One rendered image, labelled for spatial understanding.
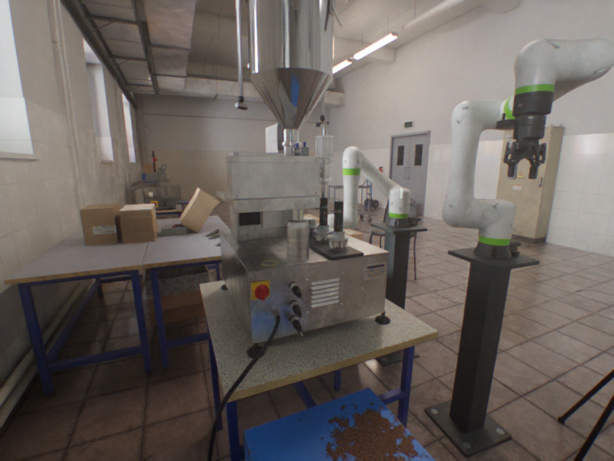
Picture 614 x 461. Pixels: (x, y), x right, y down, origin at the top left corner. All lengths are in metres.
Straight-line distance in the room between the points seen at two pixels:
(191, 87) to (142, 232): 8.05
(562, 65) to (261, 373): 1.14
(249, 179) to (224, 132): 10.55
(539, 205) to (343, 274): 5.47
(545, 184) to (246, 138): 8.94
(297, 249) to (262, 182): 0.23
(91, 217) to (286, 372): 2.02
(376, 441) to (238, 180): 0.78
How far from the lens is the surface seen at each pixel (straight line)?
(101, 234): 2.62
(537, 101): 1.04
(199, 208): 2.66
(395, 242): 2.00
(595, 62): 1.12
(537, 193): 6.27
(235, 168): 0.82
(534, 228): 6.32
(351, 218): 1.99
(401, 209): 1.98
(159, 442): 1.89
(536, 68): 1.05
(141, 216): 2.50
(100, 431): 2.07
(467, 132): 1.41
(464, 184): 1.41
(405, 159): 8.98
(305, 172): 0.88
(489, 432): 1.99
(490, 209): 1.45
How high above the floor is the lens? 1.31
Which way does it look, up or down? 12 degrees down
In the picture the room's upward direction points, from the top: straight up
